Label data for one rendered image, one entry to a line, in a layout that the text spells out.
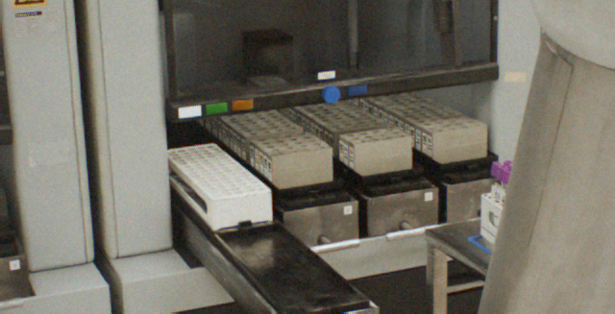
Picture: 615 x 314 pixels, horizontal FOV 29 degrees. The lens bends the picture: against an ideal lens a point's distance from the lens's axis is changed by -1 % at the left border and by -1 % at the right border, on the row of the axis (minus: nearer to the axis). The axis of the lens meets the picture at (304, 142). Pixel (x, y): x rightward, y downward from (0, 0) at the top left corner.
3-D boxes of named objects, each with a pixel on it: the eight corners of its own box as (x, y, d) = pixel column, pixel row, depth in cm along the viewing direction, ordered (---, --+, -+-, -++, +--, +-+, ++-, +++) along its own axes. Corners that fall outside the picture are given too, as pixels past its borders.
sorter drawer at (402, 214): (235, 137, 262) (234, 98, 260) (294, 130, 267) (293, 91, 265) (378, 247, 197) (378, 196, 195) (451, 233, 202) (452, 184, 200)
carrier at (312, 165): (329, 177, 206) (329, 144, 205) (333, 181, 205) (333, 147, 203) (267, 187, 202) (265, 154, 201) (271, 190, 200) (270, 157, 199)
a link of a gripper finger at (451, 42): (458, -1, 120) (453, 0, 120) (461, 66, 122) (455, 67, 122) (444, -5, 123) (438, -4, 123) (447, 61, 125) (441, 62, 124)
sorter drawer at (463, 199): (300, 129, 268) (299, 90, 265) (356, 121, 273) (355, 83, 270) (458, 232, 203) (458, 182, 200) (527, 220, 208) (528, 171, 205)
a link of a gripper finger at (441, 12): (448, -17, 120) (422, -14, 119) (451, 32, 121) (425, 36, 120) (441, -19, 121) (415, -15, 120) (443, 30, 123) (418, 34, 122)
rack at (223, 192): (162, 183, 211) (160, 150, 209) (215, 176, 215) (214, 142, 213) (213, 237, 185) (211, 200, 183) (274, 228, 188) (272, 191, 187)
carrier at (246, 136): (301, 157, 219) (300, 125, 217) (305, 159, 217) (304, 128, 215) (241, 165, 214) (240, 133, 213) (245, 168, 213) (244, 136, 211)
